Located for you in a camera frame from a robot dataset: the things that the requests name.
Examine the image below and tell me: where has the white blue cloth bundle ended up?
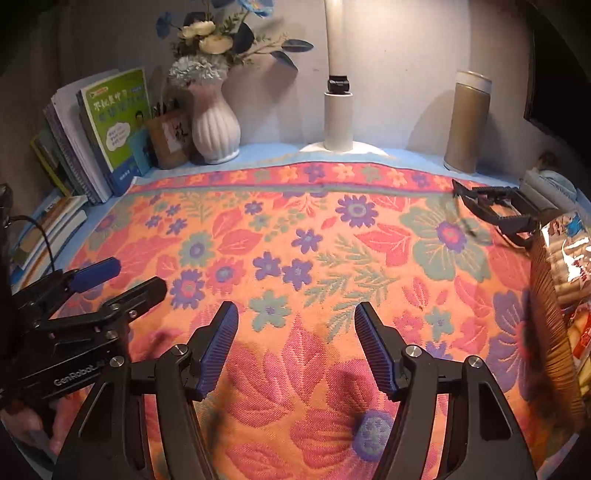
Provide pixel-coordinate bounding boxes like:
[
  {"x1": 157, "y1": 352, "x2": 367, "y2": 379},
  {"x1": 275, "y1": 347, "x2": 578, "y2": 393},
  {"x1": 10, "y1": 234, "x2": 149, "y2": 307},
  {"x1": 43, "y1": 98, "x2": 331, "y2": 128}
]
[{"x1": 519, "y1": 168, "x2": 578, "y2": 213}]

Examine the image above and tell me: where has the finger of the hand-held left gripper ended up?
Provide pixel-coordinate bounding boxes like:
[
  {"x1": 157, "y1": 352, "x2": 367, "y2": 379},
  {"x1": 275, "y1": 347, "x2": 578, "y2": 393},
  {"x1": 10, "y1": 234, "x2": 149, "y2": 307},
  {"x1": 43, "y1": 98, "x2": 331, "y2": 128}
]
[
  {"x1": 69, "y1": 257, "x2": 122, "y2": 292},
  {"x1": 92, "y1": 277, "x2": 168, "y2": 324}
]

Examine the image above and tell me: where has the wooden pen holder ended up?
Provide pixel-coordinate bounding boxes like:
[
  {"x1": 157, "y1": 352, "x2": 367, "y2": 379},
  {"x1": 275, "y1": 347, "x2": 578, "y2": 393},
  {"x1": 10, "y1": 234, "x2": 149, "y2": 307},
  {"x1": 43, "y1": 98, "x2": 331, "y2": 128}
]
[{"x1": 147, "y1": 99, "x2": 195, "y2": 171}]

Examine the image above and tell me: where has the beige thermos bottle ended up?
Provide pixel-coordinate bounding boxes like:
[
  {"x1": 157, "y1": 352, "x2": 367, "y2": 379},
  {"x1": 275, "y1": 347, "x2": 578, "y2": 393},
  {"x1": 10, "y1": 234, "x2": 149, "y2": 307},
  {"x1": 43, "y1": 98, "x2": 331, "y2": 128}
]
[{"x1": 443, "y1": 70, "x2": 492, "y2": 174}]

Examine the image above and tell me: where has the white ribbed vase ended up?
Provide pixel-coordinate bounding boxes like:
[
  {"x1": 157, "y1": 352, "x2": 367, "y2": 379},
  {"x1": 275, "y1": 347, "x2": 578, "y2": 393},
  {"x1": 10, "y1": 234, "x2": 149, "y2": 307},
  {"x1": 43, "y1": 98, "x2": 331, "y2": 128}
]
[{"x1": 190, "y1": 80, "x2": 242, "y2": 164}]

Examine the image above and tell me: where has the brown woven basket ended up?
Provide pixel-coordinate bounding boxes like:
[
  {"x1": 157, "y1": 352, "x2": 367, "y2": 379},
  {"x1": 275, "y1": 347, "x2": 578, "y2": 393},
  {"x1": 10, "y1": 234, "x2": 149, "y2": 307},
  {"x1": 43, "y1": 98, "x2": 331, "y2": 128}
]
[{"x1": 526, "y1": 208, "x2": 591, "y2": 432}]

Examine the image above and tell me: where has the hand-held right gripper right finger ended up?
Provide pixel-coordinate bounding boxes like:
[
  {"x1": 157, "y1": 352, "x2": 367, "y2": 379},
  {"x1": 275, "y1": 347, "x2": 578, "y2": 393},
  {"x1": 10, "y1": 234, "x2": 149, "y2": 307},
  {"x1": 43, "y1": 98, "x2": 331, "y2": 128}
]
[{"x1": 353, "y1": 302, "x2": 539, "y2": 480}]

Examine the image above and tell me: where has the person's left hand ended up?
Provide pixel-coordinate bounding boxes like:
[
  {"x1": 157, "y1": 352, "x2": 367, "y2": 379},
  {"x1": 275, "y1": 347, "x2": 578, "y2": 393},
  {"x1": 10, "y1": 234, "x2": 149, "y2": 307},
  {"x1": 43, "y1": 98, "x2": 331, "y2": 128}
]
[{"x1": 0, "y1": 385, "x2": 86, "y2": 455}]

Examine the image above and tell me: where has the black cable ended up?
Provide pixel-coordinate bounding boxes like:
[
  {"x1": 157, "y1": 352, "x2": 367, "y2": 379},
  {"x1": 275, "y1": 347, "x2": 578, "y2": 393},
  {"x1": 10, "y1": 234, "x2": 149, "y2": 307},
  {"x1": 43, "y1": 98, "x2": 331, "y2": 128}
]
[{"x1": 7, "y1": 215, "x2": 58, "y2": 278}]

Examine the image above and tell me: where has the dark monitor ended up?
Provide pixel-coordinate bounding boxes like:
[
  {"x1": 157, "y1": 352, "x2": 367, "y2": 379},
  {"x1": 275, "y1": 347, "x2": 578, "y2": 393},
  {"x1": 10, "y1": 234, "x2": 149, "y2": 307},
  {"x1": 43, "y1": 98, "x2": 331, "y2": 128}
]
[{"x1": 524, "y1": 0, "x2": 591, "y2": 141}]

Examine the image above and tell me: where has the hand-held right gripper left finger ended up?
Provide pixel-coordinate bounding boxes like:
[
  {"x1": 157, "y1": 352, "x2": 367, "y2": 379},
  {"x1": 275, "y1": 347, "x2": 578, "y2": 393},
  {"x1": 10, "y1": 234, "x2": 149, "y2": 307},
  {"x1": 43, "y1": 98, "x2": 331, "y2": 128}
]
[{"x1": 51, "y1": 301, "x2": 240, "y2": 480}]

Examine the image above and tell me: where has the black folding stand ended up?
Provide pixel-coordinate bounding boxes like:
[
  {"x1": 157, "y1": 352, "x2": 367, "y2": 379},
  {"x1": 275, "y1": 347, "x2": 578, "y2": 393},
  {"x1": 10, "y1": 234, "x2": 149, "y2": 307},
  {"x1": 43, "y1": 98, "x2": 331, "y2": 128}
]
[{"x1": 451, "y1": 179, "x2": 541, "y2": 250}]

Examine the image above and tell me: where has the green cover book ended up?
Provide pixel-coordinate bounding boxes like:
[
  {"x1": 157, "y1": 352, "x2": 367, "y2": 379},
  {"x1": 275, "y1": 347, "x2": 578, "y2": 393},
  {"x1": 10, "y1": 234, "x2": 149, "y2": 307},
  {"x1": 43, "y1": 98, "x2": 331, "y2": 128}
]
[{"x1": 76, "y1": 68, "x2": 151, "y2": 183}]

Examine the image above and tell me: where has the floral tablecloth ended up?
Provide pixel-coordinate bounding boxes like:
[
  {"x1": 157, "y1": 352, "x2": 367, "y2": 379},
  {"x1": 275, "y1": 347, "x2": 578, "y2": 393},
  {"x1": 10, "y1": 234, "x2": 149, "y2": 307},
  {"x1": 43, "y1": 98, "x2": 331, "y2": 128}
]
[{"x1": 9, "y1": 161, "x2": 583, "y2": 480}]

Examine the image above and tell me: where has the stack of books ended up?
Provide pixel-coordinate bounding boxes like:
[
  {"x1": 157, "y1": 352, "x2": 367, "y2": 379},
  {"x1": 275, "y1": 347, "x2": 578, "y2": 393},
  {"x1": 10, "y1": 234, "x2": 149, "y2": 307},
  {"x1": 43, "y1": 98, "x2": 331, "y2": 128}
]
[{"x1": 9, "y1": 69, "x2": 116, "y2": 282}]

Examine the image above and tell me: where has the small blue booklet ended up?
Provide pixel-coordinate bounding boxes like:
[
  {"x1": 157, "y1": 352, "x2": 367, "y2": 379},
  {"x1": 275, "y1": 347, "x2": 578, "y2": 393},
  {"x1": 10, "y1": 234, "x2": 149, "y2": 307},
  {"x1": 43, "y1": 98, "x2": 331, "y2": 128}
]
[{"x1": 127, "y1": 129, "x2": 155, "y2": 176}]

